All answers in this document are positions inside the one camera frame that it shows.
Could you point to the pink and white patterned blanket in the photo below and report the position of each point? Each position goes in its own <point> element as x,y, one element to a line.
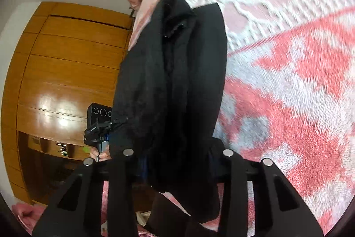
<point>291,114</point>

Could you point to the dark wooden cabinet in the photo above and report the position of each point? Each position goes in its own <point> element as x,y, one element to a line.
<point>50,164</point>

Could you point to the pink cloth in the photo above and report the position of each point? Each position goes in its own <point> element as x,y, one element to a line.
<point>27,213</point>

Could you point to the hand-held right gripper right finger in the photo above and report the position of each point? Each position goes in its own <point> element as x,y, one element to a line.
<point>230,173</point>

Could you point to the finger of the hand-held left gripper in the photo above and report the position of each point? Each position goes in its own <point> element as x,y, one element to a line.
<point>119,121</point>

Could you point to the person's left hand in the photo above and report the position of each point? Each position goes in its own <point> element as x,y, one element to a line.
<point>104,156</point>

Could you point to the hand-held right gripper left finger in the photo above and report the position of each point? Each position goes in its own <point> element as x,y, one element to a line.
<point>122,173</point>

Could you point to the black pants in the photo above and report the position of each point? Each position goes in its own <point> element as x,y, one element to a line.
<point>172,87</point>

